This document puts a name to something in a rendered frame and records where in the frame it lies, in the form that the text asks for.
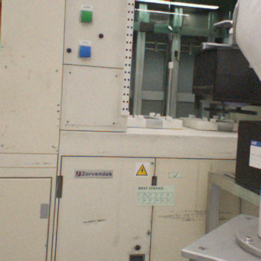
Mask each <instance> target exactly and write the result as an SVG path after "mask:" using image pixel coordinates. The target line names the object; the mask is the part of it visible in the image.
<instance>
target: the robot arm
mask: <svg viewBox="0 0 261 261"><path fill-rule="evenodd" d="M230 23H232V24H224V29H226V32H227V35H229V34H230V35H231V36H232V35H234V37H235V40H236V42H237V44H238V46H239V48H240V49H241V51H242V53H243V54H244V56H245V57H246V59H247V60H248V62H249V63H250V65H251V67H252V68H253V70H254V71H255V73H257V75H258V77H259V79H260V81H261V0H239V1H238V3H237V4H235V9H234V13H233V18H232V21H231V22H230ZM236 240H237V243H238V244H239V245H240V246H241V247H242V248H244V249H245V250H247V251H248V252H250V253H252V254H253V255H256V256H259V257H261V194H260V210H259V223H258V224H253V225H247V226H244V227H242V228H240V229H239V230H238V231H237V237H236Z"/></svg>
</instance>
